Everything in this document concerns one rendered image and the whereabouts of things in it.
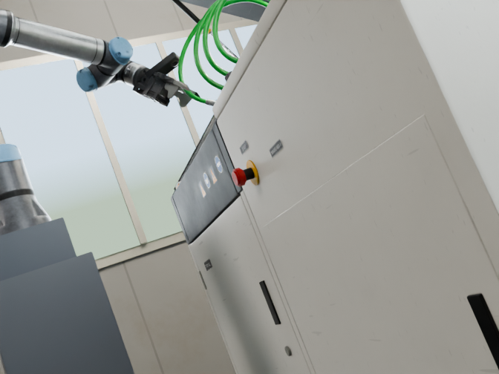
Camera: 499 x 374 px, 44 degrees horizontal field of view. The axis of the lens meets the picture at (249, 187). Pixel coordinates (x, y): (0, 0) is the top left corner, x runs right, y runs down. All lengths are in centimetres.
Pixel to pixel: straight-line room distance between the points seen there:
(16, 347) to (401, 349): 80
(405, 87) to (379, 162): 12
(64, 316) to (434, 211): 90
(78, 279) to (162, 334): 183
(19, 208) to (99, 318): 31
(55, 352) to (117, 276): 184
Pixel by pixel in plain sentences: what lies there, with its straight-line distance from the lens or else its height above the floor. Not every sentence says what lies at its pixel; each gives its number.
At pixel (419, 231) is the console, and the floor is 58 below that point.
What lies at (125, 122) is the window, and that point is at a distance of 342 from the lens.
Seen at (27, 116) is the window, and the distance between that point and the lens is 337.
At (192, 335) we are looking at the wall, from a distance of 326.
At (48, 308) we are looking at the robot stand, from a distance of 140.
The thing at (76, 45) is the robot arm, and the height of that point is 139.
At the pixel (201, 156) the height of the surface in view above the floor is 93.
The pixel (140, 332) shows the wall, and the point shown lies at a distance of 319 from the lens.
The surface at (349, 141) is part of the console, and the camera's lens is 84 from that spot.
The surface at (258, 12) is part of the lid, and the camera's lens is 226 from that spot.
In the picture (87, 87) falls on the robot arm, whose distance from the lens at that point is 196.
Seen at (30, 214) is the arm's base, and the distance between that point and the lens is 149.
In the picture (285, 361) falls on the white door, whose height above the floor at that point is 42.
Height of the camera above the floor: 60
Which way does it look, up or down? 9 degrees up
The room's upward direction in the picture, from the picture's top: 22 degrees counter-clockwise
